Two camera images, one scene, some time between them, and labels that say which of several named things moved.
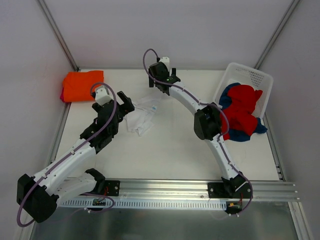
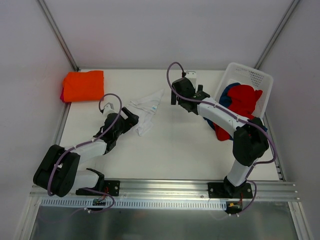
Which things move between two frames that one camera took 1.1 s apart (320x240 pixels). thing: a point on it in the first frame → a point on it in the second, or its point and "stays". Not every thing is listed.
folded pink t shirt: [62, 96] stays
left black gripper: [116, 106] → [128, 119]
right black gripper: [175, 78] → [173, 94]
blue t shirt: [235, 135] stays
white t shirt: [142, 115] stays
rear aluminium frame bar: [141, 68] stays
